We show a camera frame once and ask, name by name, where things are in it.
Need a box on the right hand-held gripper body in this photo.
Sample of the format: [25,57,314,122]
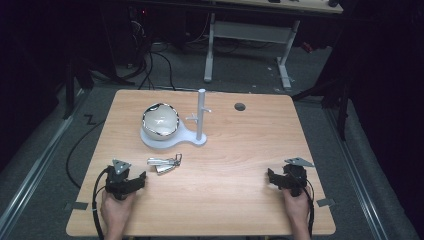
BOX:
[281,156,315,198]

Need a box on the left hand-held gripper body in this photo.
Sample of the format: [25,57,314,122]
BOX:
[104,158,135,201]

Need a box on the grey tape piece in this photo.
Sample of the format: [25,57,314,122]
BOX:
[316,197,336,208]
[64,201,89,211]

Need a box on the shiny metal cup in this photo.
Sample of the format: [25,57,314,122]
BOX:
[141,102,181,141]

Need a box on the white stand with pegged pole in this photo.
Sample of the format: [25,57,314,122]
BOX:
[139,88,213,150]

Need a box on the black metal stand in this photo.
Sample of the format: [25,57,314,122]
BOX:
[291,59,354,142]
[61,46,136,121]

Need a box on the white-framed wooden desk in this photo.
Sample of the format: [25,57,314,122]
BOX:
[199,0,345,92]

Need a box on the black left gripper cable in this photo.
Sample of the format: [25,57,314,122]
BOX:
[91,166,112,240]

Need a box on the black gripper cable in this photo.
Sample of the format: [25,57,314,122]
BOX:
[301,176,316,238]
[91,166,112,240]

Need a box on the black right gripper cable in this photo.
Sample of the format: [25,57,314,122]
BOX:
[301,176,316,238]

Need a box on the black floor cable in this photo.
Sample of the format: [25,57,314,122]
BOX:
[65,119,107,190]

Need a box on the metal floor rail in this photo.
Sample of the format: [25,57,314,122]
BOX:
[324,108,390,240]
[0,89,87,234]

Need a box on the bundle of black cables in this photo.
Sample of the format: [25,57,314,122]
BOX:
[126,8,178,92]

